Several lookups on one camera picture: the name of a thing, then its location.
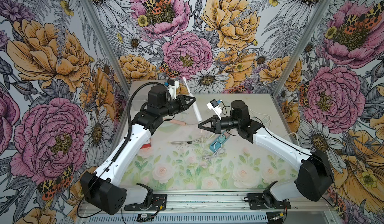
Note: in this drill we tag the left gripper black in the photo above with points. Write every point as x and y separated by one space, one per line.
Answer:
180 103

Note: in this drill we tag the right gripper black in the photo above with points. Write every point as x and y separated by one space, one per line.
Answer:
214 124

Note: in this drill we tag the pink electric toothbrush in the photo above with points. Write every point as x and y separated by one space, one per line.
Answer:
180 123

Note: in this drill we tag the teal power strip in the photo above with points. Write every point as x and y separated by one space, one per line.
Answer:
216 146

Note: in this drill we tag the teal plug adapter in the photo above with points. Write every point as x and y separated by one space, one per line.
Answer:
221 139

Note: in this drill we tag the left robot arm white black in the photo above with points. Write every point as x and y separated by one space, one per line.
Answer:
102 187

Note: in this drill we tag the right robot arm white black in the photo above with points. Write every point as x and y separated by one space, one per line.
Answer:
314 172

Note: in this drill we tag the pink product packet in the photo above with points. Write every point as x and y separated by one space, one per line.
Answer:
145 146

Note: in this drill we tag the small circuit board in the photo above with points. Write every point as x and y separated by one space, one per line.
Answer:
146 217

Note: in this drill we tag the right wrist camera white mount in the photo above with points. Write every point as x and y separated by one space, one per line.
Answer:
214 105

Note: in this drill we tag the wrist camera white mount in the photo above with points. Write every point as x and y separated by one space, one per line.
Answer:
172 86
214 105

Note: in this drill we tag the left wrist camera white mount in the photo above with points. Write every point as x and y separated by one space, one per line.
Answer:
172 86

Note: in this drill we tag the aluminium front rail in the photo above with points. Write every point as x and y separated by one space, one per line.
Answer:
228 201

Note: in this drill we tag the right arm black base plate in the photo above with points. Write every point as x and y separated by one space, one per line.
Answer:
260 201

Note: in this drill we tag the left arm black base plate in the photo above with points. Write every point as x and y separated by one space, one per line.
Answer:
156 202

